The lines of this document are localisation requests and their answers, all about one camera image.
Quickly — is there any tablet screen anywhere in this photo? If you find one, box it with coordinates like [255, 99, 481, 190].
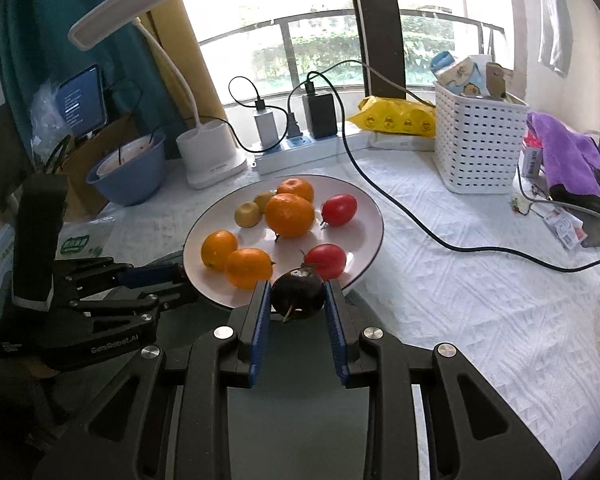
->
[55, 64, 107, 138]

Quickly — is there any pink bowl in basin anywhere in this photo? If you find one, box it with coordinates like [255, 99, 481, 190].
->
[96, 136, 154, 178]

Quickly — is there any black charger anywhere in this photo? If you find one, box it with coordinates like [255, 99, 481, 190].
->
[302, 81, 338, 140]

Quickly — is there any yellow curtain left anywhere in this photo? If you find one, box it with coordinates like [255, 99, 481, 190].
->
[140, 0, 226, 118]

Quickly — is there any red cherry tomato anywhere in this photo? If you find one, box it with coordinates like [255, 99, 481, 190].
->
[321, 194, 358, 228]

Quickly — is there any yellow small fruit upper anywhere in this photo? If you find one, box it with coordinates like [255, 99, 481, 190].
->
[253, 190, 276, 214]

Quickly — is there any grey round heating mat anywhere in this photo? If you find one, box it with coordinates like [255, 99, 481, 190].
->
[227, 314, 368, 479]

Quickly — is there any red tomato middle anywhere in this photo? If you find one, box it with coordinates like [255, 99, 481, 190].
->
[304, 244, 347, 282]

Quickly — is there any small orange back right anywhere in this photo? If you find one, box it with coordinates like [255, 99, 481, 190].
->
[276, 177, 314, 203]

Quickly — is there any purple cloth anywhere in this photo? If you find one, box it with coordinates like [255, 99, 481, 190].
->
[527, 110, 600, 202]

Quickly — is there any cardboard box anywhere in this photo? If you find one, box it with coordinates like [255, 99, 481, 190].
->
[58, 114, 138, 222]

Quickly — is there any teal curtain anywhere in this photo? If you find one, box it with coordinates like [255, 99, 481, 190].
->
[0, 0, 184, 159]

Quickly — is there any yellow small fruit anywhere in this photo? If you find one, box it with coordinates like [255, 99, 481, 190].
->
[234, 202, 261, 229]
[253, 190, 276, 214]

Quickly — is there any dark plum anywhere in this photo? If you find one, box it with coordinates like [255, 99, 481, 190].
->
[270, 266, 326, 323]

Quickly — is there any white charger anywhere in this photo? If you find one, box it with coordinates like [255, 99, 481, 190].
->
[254, 98, 279, 150]

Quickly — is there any white round plate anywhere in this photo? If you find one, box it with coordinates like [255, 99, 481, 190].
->
[183, 174, 385, 309]

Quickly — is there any large orange mandarin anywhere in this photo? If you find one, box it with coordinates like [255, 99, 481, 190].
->
[264, 193, 315, 238]

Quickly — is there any white desk lamp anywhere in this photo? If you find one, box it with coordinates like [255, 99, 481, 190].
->
[68, 0, 247, 190]

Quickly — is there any black cable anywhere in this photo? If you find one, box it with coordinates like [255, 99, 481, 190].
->
[285, 70, 600, 274]

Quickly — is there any clear plastic bag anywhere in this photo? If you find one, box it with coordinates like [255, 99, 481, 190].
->
[30, 80, 71, 162]

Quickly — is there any yellow small fruit lower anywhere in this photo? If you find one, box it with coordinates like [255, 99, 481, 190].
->
[234, 202, 261, 229]

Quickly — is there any white power strip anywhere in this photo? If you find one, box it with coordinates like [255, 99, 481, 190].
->
[254, 133, 346, 174]

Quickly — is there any yellow snack bag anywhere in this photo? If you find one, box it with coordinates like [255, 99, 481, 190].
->
[348, 96, 436, 138]

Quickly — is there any hanging white shirt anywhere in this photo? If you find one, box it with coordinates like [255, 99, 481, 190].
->
[538, 0, 573, 78]

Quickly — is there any white plastic basket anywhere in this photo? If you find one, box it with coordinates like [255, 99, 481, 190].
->
[434, 84, 529, 195]

